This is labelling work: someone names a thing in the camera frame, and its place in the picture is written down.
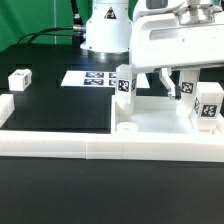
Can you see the white square table top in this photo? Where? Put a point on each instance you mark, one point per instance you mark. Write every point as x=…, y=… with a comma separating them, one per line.
x=152, y=115

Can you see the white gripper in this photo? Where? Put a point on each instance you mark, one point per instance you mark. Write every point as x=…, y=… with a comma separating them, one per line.
x=160, y=42

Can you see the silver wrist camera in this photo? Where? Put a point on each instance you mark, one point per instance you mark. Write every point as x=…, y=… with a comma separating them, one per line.
x=154, y=7

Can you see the white U-shaped fence wall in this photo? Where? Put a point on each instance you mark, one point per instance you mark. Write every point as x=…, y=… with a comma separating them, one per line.
x=116, y=145

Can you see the white sheet with AprilTags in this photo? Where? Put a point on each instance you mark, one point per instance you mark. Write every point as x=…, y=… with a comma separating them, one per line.
x=75, y=78

